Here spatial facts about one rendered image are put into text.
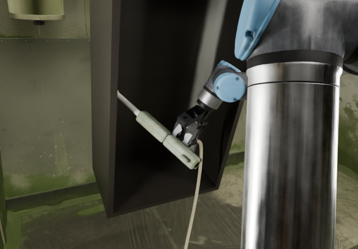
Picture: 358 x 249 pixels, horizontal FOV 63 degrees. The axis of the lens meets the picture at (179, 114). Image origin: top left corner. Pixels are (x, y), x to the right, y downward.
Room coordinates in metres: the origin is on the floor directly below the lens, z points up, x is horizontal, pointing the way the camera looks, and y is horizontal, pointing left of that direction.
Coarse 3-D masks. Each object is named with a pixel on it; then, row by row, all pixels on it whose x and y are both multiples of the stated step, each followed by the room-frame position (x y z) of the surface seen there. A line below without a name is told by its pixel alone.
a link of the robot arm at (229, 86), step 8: (216, 72) 0.99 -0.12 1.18; (224, 72) 0.93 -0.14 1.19; (232, 72) 0.92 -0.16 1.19; (240, 72) 0.93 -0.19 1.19; (216, 80) 0.91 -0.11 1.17; (224, 80) 0.88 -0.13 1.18; (232, 80) 0.88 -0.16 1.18; (240, 80) 0.88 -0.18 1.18; (216, 88) 0.89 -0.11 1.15; (224, 88) 0.88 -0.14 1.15; (232, 88) 0.88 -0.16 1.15; (240, 88) 0.87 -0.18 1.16; (224, 96) 0.88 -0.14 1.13; (232, 96) 0.87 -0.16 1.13; (240, 96) 0.87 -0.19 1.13
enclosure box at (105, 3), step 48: (96, 0) 1.11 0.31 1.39; (144, 0) 1.33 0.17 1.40; (192, 0) 1.43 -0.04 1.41; (240, 0) 1.35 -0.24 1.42; (96, 48) 1.14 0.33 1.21; (144, 48) 1.37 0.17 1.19; (192, 48) 1.49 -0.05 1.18; (96, 96) 1.18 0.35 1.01; (144, 96) 1.43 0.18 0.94; (192, 96) 1.56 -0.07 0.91; (96, 144) 1.24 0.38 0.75; (144, 144) 1.50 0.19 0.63; (144, 192) 1.26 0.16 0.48; (192, 192) 1.30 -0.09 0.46
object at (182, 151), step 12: (120, 96) 1.16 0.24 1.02; (132, 108) 1.11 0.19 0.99; (144, 120) 1.06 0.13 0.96; (156, 120) 1.07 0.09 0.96; (156, 132) 1.02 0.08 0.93; (168, 132) 1.02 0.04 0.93; (168, 144) 0.98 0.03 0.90; (180, 144) 0.97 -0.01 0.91; (192, 144) 1.11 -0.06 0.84; (180, 156) 0.93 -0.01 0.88; (192, 156) 0.93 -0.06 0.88; (192, 168) 0.92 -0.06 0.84
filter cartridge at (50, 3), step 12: (12, 0) 1.89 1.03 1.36; (24, 0) 1.88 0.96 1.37; (36, 0) 1.89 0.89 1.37; (48, 0) 1.94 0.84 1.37; (60, 0) 2.03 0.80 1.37; (12, 12) 1.90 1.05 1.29; (24, 12) 1.87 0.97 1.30; (36, 12) 1.90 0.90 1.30; (48, 12) 1.93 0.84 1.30; (60, 12) 2.01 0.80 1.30; (36, 24) 2.01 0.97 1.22
